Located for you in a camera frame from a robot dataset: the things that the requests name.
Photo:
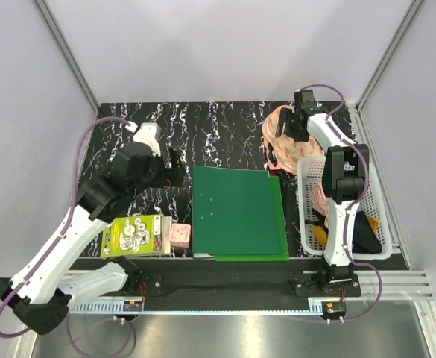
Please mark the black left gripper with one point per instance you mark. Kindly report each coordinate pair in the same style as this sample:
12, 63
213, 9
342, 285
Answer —
171, 177

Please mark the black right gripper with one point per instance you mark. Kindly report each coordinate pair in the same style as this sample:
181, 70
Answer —
284, 116

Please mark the pink floral mesh laundry bag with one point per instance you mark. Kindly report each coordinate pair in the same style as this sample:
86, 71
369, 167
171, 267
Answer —
283, 153

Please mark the black bra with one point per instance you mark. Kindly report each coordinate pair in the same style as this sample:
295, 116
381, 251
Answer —
375, 246

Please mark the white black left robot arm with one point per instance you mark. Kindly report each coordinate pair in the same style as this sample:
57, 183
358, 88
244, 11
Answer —
37, 294

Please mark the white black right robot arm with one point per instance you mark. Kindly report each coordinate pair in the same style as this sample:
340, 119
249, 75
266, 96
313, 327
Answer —
345, 180

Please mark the white perforated plastic basket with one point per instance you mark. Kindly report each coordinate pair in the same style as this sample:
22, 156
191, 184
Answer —
309, 173

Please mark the small pink box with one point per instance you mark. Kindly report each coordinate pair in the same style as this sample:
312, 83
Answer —
180, 235

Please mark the lime green illustrated book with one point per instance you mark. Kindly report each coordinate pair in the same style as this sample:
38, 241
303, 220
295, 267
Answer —
137, 236

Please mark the pink lace garment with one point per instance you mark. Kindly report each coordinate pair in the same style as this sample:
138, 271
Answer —
321, 203

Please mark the mustard yellow garment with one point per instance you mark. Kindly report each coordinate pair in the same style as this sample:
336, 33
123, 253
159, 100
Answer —
361, 230

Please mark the light green folder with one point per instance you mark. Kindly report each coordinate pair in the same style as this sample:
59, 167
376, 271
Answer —
283, 241

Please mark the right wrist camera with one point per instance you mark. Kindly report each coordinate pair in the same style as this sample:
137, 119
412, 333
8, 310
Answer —
304, 100

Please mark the right aluminium frame post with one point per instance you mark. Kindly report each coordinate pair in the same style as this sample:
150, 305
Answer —
399, 35

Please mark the aluminium frame post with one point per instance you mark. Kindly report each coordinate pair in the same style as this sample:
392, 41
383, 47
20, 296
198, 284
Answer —
65, 51
399, 35

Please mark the dark green ring binder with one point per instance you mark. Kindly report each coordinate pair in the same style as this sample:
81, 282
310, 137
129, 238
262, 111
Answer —
233, 212

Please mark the left aluminium frame post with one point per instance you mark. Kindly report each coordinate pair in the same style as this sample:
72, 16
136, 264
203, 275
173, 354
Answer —
65, 51

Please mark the white slotted cable duct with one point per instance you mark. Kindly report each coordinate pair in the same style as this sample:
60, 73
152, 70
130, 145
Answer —
158, 306

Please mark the aluminium rail crossbar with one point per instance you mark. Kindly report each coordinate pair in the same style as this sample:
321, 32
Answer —
393, 285

